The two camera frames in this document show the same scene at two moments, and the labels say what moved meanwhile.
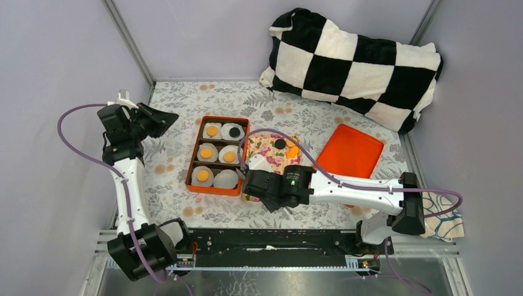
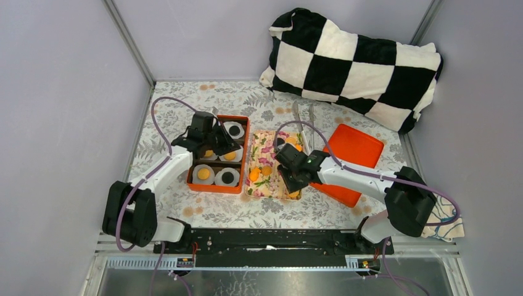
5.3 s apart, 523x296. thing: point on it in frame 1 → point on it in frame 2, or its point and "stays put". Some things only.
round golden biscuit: (203, 176) stays put
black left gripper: (158, 118) → (229, 144)
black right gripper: (271, 206) → (291, 187)
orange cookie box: (214, 156) stays put
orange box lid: (351, 152) stays put
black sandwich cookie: (234, 132) stays put
